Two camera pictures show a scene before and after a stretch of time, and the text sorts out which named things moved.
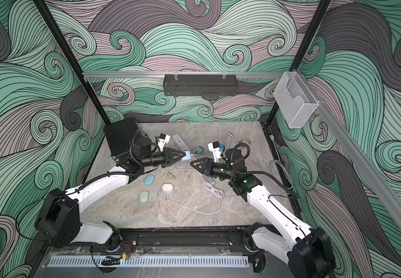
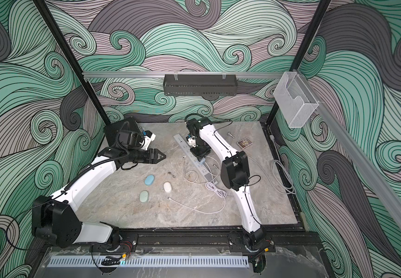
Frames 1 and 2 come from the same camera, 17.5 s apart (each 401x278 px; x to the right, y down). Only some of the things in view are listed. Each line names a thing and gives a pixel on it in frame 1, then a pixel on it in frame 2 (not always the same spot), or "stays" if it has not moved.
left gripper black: [167, 157] → [153, 159]
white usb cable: [214, 190] stays
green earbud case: [144, 196] stays
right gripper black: [209, 165] → [200, 156]
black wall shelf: [200, 84] stays
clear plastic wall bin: [294, 100] stays
